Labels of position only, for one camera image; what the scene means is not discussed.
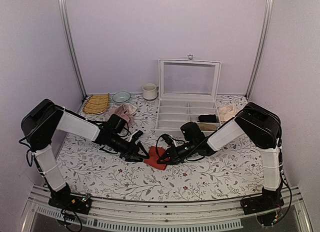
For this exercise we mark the aluminium frame post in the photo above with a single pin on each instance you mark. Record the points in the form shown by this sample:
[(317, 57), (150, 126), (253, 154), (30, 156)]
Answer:
[(70, 44), (260, 49)]

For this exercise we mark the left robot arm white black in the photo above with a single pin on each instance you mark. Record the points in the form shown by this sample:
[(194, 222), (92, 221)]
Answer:
[(47, 119)]

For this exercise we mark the tan rolled underwear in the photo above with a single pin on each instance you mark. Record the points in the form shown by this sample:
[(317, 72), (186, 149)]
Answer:
[(207, 127)]

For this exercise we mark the beige crumpled underwear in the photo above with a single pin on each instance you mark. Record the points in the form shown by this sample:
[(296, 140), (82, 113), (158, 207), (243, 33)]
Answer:
[(227, 112)]

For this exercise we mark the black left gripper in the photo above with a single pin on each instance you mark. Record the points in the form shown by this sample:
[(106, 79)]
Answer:
[(133, 152)]

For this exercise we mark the white compartment storage box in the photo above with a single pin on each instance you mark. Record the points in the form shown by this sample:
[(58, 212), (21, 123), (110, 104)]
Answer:
[(187, 89)]

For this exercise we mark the right aluminium frame post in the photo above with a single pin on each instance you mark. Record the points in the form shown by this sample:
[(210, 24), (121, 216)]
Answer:
[(260, 49)]

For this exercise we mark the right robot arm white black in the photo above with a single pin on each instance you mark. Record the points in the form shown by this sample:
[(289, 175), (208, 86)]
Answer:
[(261, 126)]

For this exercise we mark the left aluminium frame post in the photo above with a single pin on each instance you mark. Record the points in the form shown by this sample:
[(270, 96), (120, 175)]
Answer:
[(70, 44)]

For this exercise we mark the floral patterned table mat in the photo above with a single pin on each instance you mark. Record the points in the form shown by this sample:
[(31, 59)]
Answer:
[(238, 169)]

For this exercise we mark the light green glass bowl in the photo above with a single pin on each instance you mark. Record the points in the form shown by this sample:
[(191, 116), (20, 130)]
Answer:
[(121, 97)]

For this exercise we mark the black rolled underwear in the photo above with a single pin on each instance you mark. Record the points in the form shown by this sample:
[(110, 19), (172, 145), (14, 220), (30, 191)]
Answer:
[(209, 118)]

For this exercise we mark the red and white underwear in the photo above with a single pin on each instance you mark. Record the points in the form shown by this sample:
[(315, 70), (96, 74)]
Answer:
[(153, 158)]

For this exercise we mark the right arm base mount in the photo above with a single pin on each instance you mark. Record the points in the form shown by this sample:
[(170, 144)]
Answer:
[(271, 208)]

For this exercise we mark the aluminium front rail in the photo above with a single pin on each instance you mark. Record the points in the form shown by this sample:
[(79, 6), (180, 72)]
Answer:
[(121, 215)]

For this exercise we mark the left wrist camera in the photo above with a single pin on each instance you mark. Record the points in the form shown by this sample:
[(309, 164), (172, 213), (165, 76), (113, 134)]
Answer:
[(115, 124)]

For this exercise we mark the pink crumpled underwear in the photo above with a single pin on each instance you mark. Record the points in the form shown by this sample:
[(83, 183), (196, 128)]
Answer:
[(125, 111)]

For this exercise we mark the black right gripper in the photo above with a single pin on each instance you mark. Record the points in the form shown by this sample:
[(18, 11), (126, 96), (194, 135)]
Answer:
[(173, 155)]

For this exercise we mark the woven bamboo tray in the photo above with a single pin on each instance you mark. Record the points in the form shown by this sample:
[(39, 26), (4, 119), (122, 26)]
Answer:
[(96, 104)]

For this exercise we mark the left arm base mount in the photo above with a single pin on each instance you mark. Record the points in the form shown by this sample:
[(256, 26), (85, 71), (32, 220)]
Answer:
[(77, 203)]

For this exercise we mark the white ceramic mug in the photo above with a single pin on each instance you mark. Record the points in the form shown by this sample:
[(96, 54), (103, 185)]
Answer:
[(149, 91)]

